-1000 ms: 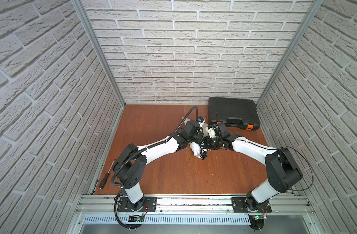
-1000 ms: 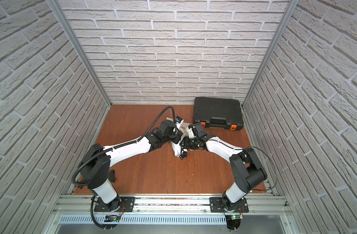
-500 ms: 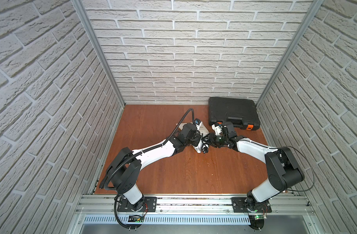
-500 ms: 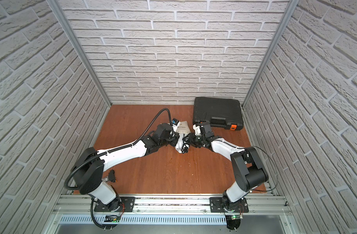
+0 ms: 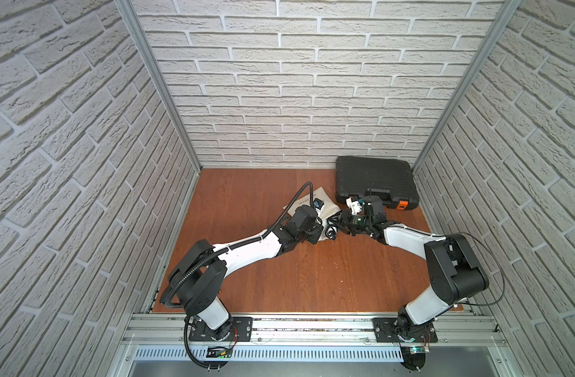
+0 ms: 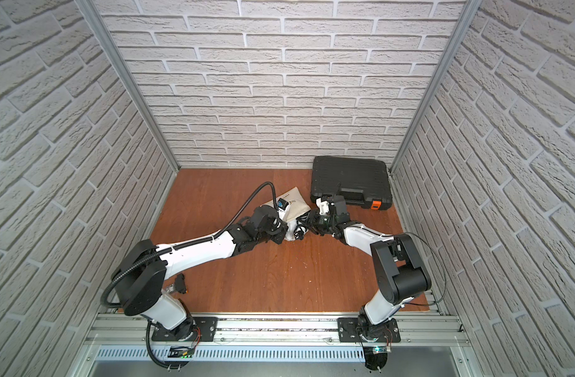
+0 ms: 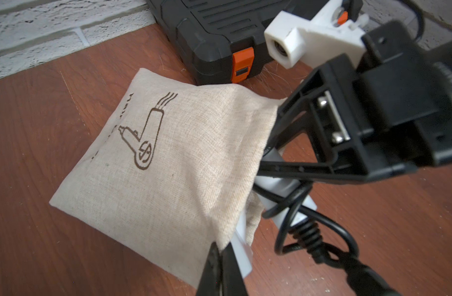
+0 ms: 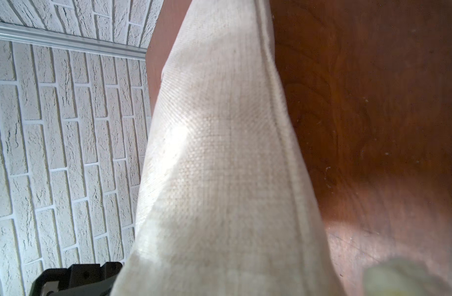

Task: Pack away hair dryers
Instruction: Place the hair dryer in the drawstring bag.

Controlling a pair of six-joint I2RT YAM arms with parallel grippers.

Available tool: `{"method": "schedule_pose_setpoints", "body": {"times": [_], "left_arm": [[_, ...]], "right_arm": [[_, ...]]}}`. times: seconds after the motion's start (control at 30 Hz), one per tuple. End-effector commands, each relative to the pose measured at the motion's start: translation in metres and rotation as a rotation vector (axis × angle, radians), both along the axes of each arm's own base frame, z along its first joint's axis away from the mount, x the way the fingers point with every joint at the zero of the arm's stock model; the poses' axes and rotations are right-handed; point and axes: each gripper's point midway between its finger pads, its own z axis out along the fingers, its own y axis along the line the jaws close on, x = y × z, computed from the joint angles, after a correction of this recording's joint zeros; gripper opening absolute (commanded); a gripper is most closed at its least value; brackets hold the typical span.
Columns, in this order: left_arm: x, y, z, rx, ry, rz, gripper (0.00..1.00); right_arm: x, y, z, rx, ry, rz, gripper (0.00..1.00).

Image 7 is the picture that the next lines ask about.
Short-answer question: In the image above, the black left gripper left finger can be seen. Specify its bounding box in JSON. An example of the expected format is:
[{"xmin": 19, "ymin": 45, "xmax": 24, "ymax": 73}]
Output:
[{"xmin": 196, "ymin": 242, "xmax": 222, "ymax": 296}]

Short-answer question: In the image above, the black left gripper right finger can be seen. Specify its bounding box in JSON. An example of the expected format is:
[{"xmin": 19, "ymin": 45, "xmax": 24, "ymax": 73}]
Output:
[{"xmin": 221, "ymin": 243, "xmax": 248, "ymax": 296}]

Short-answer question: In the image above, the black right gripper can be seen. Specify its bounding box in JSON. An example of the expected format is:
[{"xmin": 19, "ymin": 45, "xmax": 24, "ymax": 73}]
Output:
[{"xmin": 257, "ymin": 21, "xmax": 452, "ymax": 184}]

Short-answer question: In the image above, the white hair dryer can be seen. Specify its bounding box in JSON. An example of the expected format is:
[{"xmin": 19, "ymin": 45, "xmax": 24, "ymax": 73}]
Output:
[{"xmin": 229, "ymin": 147, "xmax": 404, "ymax": 296}]

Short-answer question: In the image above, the beige linen drawstring bag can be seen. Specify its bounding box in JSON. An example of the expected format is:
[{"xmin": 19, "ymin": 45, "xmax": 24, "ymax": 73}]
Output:
[{"xmin": 50, "ymin": 69, "xmax": 280, "ymax": 287}]

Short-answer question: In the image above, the black plastic tool case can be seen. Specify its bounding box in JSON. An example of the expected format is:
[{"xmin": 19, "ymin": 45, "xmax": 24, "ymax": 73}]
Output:
[{"xmin": 147, "ymin": 0, "xmax": 326, "ymax": 85}]

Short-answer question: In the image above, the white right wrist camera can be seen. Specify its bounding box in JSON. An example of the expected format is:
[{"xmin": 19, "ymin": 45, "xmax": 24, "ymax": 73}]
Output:
[{"xmin": 264, "ymin": 1, "xmax": 369, "ymax": 69}]

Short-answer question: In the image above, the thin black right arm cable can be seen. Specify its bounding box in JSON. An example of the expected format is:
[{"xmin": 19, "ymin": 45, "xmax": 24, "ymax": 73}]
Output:
[{"xmin": 395, "ymin": 0, "xmax": 426, "ymax": 43}]

